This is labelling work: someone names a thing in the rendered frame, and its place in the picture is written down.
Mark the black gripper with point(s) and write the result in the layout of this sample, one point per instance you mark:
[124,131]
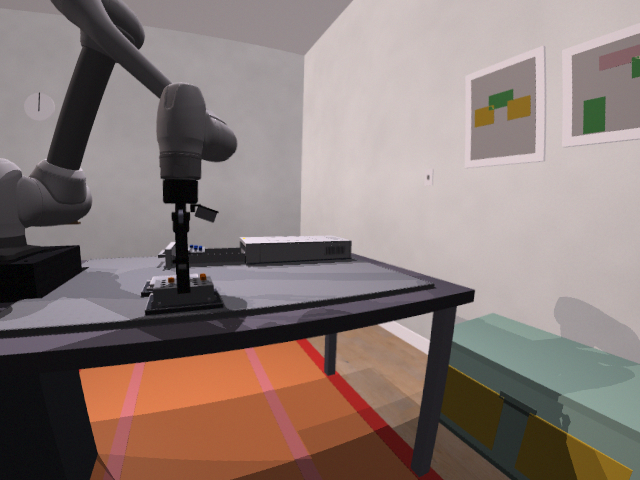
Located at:
[181,192]

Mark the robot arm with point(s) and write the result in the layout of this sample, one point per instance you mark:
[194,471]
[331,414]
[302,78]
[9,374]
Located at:
[56,192]

